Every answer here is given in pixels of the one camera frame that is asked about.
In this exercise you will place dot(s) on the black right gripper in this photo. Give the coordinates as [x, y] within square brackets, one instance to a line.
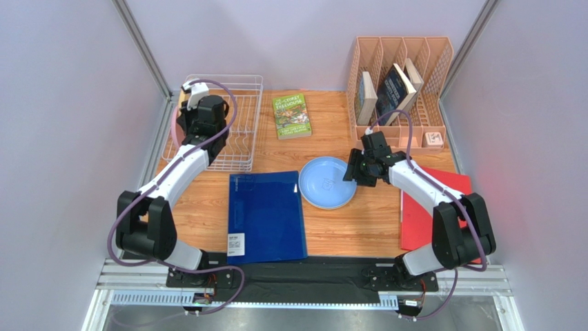
[357, 167]

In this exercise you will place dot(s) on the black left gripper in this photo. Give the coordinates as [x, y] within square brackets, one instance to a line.
[184, 119]

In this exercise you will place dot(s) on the blue plate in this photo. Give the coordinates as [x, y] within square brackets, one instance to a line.
[321, 183]

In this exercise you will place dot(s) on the pink plate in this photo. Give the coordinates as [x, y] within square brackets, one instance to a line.
[174, 128]

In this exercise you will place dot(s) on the tan plate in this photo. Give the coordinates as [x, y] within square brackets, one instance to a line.
[182, 98]

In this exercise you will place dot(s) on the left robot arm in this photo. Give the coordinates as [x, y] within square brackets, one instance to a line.
[145, 224]

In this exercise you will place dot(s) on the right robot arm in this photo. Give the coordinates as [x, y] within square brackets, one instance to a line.
[462, 235]

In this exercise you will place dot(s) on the grey book in organizer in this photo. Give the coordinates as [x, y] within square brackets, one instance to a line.
[365, 100]

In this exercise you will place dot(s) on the green treehouse book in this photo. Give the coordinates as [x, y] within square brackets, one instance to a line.
[291, 117]

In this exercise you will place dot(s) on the dark blue book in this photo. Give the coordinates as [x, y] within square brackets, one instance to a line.
[394, 93]

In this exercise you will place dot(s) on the small white box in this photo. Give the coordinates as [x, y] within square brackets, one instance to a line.
[433, 140]

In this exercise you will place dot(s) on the red folder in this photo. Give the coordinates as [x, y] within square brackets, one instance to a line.
[415, 221]

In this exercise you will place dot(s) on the white book in organizer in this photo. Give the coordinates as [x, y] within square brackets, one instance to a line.
[413, 74]

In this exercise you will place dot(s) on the blue folder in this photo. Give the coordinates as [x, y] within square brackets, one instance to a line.
[265, 218]

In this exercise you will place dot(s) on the peach file organizer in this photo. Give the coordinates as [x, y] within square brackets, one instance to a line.
[432, 57]

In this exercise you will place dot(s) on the white wire dish rack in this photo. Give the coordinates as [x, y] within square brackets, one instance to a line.
[237, 155]

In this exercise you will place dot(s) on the aluminium mounting rail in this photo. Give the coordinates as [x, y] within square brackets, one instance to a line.
[144, 285]

